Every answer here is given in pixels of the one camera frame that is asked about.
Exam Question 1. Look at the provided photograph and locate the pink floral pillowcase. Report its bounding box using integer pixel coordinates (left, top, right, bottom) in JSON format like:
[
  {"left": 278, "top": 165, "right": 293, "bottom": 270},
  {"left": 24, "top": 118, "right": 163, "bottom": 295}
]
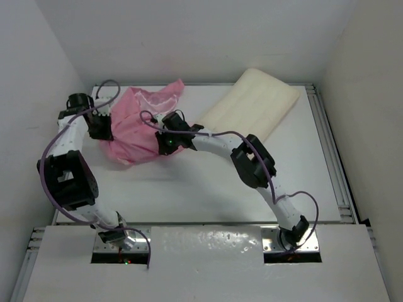
[{"left": 99, "top": 79, "right": 185, "bottom": 165}]

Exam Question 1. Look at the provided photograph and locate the cream quilted pillow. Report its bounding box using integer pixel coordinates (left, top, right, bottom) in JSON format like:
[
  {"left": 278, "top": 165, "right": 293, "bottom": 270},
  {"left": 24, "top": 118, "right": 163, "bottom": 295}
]
[{"left": 198, "top": 68, "right": 300, "bottom": 142}]

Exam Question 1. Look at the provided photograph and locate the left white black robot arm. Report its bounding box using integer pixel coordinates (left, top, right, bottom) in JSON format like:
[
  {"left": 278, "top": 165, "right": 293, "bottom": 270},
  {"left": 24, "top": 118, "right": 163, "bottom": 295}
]
[{"left": 37, "top": 93, "right": 127, "bottom": 247}]

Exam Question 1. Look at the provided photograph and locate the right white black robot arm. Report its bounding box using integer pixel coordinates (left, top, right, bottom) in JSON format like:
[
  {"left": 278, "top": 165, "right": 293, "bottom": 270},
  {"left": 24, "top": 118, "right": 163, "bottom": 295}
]
[{"left": 151, "top": 112, "right": 309, "bottom": 250}]

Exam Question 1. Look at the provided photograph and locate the white front cover board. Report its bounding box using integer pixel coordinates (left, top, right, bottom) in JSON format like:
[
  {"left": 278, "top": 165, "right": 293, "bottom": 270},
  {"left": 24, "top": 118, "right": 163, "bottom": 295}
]
[{"left": 25, "top": 225, "right": 389, "bottom": 301}]

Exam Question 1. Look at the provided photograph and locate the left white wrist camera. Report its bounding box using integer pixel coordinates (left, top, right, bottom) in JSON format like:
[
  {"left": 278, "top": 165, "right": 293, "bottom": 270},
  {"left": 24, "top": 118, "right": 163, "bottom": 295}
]
[{"left": 93, "top": 98, "right": 111, "bottom": 117}]

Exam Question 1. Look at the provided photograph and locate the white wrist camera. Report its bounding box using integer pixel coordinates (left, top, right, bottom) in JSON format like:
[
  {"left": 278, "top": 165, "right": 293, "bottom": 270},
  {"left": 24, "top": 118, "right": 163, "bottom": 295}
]
[
  {"left": 93, "top": 98, "right": 111, "bottom": 117},
  {"left": 151, "top": 114, "right": 165, "bottom": 129}
]

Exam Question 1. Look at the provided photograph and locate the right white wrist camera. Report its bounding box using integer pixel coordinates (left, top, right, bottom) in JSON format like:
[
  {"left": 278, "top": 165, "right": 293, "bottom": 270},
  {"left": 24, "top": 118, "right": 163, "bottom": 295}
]
[{"left": 151, "top": 114, "right": 165, "bottom": 129}]

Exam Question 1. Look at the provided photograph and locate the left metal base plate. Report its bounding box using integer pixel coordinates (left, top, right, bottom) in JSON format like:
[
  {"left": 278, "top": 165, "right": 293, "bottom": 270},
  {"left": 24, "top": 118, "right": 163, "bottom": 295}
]
[{"left": 94, "top": 225, "right": 150, "bottom": 254}]

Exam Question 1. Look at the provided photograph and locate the metal base plate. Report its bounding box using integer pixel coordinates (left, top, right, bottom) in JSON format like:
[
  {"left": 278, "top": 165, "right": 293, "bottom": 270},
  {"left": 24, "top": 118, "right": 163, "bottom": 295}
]
[
  {"left": 261, "top": 225, "right": 320, "bottom": 254},
  {"left": 94, "top": 225, "right": 150, "bottom": 254}
]

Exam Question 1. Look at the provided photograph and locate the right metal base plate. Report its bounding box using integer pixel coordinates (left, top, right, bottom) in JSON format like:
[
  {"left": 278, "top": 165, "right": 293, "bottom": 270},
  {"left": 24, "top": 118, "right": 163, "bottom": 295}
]
[{"left": 261, "top": 225, "right": 320, "bottom": 254}]

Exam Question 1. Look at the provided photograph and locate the left aluminium frame rail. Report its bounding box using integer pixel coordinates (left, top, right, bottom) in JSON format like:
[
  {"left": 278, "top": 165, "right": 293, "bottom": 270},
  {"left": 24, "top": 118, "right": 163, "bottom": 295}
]
[{"left": 10, "top": 227, "right": 45, "bottom": 302}]

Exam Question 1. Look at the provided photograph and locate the aluminium frame rail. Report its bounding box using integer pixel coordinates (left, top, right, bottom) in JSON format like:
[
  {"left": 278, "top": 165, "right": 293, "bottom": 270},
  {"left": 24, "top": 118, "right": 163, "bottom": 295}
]
[
  {"left": 10, "top": 227, "right": 45, "bottom": 302},
  {"left": 305, "top": 84, "right": 377, "bottom": 249}
]

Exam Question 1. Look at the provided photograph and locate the right aluminium frame rail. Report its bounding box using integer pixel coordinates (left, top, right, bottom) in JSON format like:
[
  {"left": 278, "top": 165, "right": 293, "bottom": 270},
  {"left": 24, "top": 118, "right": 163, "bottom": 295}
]
[{"left": 305, "top": 84, "right": 377, "bottom": 249}]

